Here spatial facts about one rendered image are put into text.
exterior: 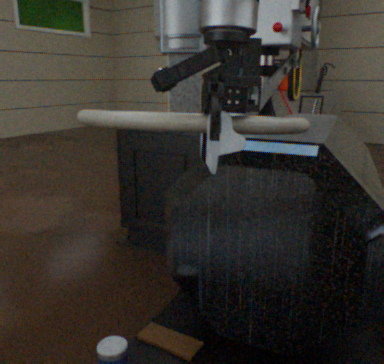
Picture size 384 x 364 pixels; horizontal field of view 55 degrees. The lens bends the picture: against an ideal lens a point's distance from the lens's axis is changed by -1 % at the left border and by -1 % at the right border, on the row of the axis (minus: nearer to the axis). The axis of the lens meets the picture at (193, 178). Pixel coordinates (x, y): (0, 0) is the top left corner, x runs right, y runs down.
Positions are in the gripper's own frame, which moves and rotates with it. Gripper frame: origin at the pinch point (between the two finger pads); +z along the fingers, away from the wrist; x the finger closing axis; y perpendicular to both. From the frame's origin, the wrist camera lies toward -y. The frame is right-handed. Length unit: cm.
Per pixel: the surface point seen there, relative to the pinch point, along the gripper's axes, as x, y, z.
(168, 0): 153, 1, -63
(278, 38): 65, 33, -32
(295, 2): 61, 36, -43
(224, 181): 59, 17, 15
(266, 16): 67, 29, -39
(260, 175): 52, 27, 12
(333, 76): 540, 301, -67
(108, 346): 53, -20, 71
